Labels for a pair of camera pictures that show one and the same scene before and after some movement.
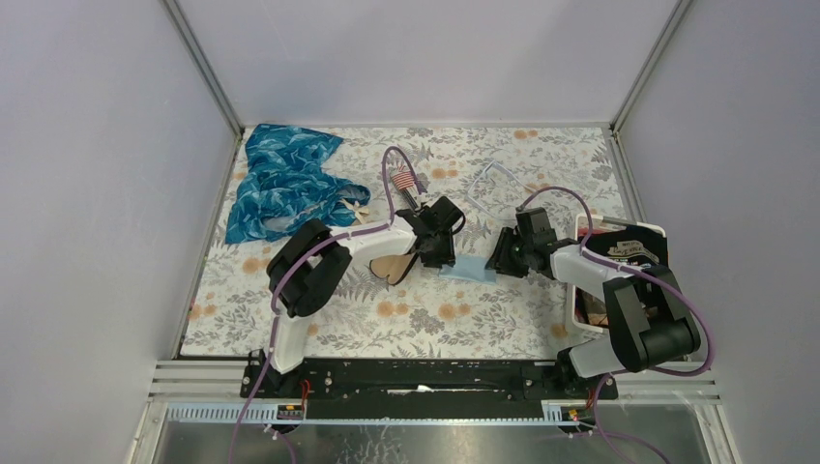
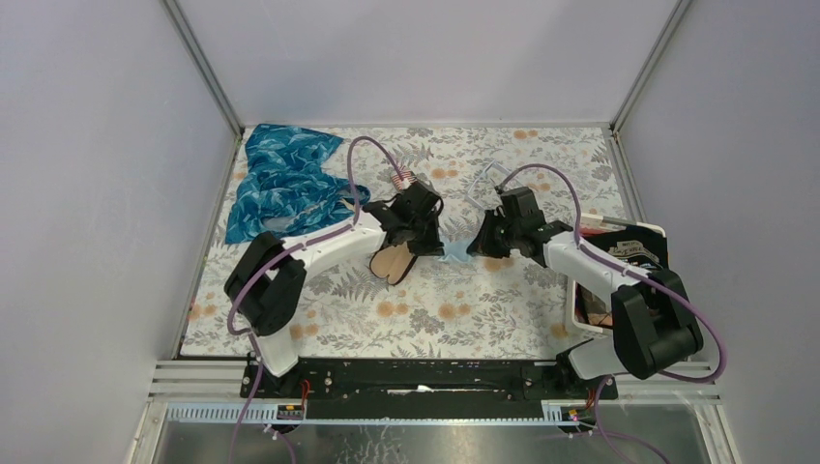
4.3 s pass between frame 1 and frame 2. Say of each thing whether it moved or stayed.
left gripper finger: moved
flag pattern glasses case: stayed
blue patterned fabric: stayed
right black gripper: moved
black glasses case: stayed
